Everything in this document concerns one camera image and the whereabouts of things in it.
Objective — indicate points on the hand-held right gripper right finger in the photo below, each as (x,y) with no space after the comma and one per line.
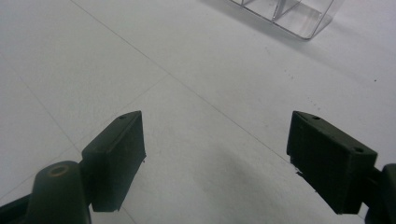
(330,168)

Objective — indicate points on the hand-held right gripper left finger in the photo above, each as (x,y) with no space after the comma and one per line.
(115,161)

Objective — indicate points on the clear plastic compartment box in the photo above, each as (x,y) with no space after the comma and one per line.
(289,14)

